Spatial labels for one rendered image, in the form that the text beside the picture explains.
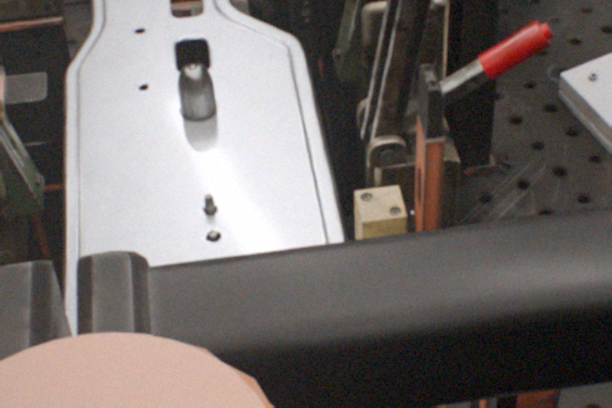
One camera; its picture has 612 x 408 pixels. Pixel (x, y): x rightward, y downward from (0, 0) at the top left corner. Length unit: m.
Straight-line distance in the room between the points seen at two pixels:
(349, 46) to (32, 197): 0.31
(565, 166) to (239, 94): 0.50
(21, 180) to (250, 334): 0.82
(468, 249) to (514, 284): 0.01
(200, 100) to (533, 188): 0.51
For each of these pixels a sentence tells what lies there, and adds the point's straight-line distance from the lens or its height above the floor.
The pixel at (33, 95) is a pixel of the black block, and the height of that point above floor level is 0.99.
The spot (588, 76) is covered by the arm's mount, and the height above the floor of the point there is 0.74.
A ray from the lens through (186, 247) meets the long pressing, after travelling 0.96.
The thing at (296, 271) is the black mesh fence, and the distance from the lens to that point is 0.20.
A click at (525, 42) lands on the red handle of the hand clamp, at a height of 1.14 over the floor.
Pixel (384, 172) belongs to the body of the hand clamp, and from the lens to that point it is 0.94.
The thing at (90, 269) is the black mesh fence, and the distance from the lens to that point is 0.21.
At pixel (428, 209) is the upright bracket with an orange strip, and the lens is 0.85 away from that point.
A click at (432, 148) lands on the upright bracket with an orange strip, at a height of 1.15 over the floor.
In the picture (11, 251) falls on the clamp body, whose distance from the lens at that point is 1.06.
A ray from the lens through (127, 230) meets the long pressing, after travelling 0.98.
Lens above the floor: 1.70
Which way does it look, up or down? 45 degrees down
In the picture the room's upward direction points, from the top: 3 degrees counter-clockwise
